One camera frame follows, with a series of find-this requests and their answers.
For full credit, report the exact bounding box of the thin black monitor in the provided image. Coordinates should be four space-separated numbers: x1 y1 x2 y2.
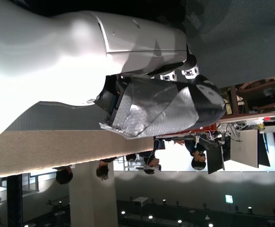
257 133 271 167

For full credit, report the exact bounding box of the person with dark hair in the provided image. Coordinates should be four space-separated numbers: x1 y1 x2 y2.
53 165 74 185
95 157 117 182

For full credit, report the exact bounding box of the black shelf post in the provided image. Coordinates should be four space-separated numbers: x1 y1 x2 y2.
6 174 23 227

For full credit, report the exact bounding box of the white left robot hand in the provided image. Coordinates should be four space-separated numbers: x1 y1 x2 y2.
0 0 226 142

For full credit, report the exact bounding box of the orange red crate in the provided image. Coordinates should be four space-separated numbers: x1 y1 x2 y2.
155 123 217 139

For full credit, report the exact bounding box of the white ceiling projector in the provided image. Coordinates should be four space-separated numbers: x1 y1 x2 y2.
132 196 148 207

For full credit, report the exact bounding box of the wooden desk top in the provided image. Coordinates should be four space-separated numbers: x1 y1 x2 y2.
218 112 275 124

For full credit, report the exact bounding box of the grey perforated panel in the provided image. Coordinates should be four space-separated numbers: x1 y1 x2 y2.
6 101 108 131

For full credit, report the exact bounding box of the beige felt partition board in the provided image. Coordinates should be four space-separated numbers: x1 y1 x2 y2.
0 129 155 181

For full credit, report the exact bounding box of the wooden chair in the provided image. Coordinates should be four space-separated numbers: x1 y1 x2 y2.
229 75 275 114

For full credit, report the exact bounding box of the grey monitor back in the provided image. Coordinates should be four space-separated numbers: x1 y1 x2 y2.
229 129 258 169

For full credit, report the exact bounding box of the person wearing VR headset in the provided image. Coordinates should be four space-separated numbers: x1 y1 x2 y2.
139 139 166 175

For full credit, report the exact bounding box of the white box with red label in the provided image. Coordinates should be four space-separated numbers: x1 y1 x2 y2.
263 116 275 134

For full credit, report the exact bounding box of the white square column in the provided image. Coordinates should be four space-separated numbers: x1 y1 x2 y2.
68 162 118 227

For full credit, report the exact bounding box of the person in dark jacket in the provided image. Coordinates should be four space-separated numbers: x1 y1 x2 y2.
184 139 208 171

